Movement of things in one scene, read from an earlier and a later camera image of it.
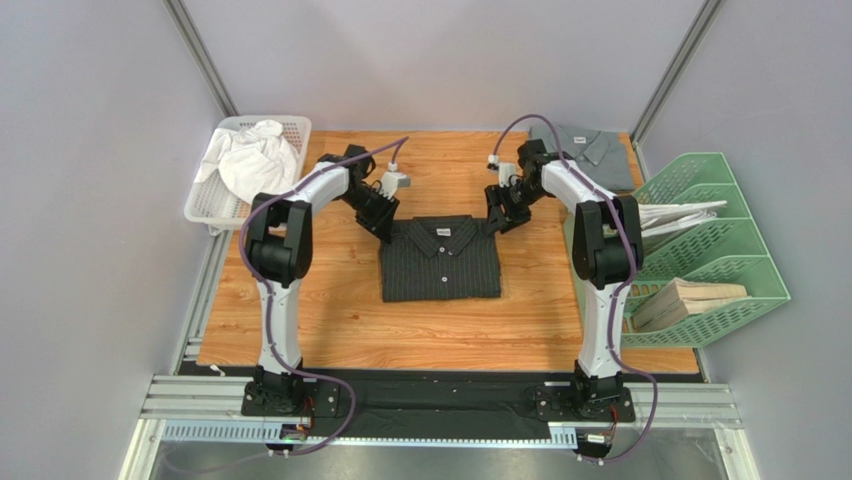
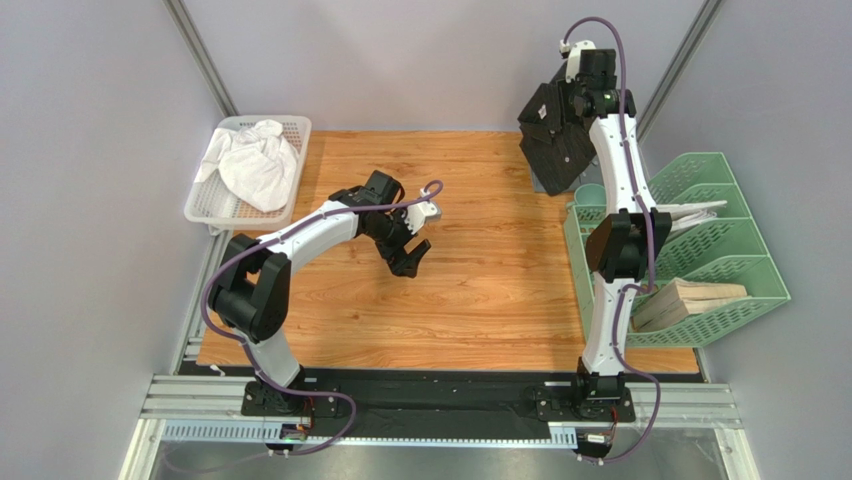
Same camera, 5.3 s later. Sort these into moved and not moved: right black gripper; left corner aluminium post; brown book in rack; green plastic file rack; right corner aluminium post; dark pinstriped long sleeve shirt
Moved: right black gripper; dark pinstriped long sleeve shirt
Not moved: left corner aluminium post; right corner aluminium post; brown book in rack; green plastic file rack
